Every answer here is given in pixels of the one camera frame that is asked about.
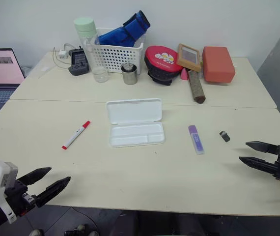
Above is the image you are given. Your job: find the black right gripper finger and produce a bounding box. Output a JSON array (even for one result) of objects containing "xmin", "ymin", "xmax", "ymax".
[
  {"xmin": 245, "ymin": 141, "xmax": 280, "ymax": 155},
  {"xmin": 238, "ymin": 156, "xmax": 278, "ymax": 175}
]

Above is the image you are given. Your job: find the orange red foam block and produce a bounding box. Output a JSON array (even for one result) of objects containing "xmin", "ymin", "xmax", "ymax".
[{"xmin": 201, "ymin": 46, "xmax": 236, "ymax": 85}]

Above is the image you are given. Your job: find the white perforated plastic basket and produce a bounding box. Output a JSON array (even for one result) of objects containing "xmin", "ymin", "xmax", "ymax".
[{"xmin": 88, "ymin": 27, "xmax": 146, "ymax": 75}]

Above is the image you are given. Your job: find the blue folded umbrella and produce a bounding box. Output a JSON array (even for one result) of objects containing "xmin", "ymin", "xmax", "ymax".
[{"xmin": 97, "ymin": 10, "xmax": 151, "ymax": 48}]

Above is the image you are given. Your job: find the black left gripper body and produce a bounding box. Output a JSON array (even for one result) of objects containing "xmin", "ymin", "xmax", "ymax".
[{"xmin": 3, "ymin": 180, "xmax": 37, "ymax": 217}]

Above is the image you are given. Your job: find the white charger with cable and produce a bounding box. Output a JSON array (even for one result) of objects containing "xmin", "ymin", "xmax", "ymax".
[{"xmin": 52, "ymin": 43, "xmax": 75, "ymax": 71}]

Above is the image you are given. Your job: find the pink cone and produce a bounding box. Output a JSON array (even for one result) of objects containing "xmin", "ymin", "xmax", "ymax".
[{"xmin": 180, "ymin": 67, "xmax": 190, "ymax": 81}]

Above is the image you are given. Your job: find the red and white marker pen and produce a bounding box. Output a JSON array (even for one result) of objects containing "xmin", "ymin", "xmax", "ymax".
[{"xmin": 61, "ymin": 120, "xmax": 91, "ymax": 150}]

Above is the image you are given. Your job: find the grey laptop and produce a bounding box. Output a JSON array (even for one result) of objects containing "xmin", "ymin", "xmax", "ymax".
[{"xmin": 0, "ymin": 48, "xmax": 26, "ymax": 121}]

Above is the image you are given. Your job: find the clear bottle with green lid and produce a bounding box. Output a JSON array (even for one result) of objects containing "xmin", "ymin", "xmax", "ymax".
[{"xmin": 73, "ymin": 16, "xmax": 110, "ymax": 83}]

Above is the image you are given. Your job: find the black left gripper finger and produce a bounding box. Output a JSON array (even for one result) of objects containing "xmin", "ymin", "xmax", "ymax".
[
  {"xmin": 17, "ymin": 167, "xmax": 52, "ymax": 187},
  {"xmin": 35, "ymin": 176, "xmax": 71, "ymax": 208}
]

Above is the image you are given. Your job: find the brown cylindrical roll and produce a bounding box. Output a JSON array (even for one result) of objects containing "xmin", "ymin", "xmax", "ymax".
[{"xmin": 187, "ymin": 70, "xmax": 206, "ymax": 104}]

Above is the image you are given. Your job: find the wooden picture frame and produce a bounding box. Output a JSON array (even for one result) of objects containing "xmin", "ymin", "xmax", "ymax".
[{"xmin": 177, "ymin": 43, "xmax": 202, "ymax": 73}]

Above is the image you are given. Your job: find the white open pencil case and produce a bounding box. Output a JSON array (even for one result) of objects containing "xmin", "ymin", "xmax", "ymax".
[{"xmin": 105, "ymin": 98, "xmax": 166, "ymax": 148}]

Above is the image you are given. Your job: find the steel canister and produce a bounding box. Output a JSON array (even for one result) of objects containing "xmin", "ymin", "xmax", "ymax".
[{"xmin": 120, "ymin": 62, "xmax": 138, "ymax": 86}]

